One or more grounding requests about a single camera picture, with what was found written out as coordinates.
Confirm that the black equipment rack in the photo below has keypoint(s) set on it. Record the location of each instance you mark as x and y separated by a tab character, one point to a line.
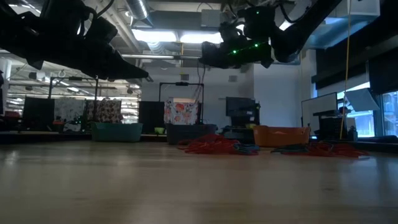
329	127

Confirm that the whiteboard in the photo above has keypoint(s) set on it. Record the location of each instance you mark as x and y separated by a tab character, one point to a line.
318	107

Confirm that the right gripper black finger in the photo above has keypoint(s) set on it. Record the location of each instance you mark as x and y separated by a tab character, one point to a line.
214	56

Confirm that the yellow green bowl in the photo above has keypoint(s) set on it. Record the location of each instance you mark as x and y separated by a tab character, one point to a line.
250	125

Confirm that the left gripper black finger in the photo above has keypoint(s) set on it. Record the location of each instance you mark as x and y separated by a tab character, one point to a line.
127	71

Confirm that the white patterned cloth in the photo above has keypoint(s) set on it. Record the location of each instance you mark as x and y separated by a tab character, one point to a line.
70	109

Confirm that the black camera stand frame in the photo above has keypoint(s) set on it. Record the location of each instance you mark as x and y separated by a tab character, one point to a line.
182	83
74	78

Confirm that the silver ceiling duct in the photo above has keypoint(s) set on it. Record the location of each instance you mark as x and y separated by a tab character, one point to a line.
138	11

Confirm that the rubber band heap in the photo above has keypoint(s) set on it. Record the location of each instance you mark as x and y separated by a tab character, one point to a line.
214	144
329	151

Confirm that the grey ceiling box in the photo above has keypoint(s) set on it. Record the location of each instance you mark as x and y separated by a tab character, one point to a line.
211	18

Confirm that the orange plastic basket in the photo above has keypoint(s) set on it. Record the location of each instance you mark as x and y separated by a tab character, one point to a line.
280	137

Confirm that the dark floral cloth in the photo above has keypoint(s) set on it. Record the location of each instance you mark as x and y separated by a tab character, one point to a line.
107	111

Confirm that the blue plastic basket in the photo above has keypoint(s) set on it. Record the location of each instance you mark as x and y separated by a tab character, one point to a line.
189	134

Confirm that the teal plastic basket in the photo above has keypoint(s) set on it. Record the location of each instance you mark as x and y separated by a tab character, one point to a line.
116	133

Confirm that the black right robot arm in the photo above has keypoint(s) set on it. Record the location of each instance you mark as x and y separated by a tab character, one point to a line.
304	28

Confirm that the bright floral cloth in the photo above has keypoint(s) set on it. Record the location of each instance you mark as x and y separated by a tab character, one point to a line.
180	112

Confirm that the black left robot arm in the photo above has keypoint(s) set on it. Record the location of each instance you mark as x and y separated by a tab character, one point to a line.
18	34

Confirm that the white angled panel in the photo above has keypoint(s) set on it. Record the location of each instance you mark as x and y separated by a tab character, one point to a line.
360	99

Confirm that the black aluminium table frame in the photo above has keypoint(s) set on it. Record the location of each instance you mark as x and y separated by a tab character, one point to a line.
31	137

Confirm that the ceiling light panel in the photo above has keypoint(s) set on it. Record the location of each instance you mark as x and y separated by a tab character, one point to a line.
199	38
155	35

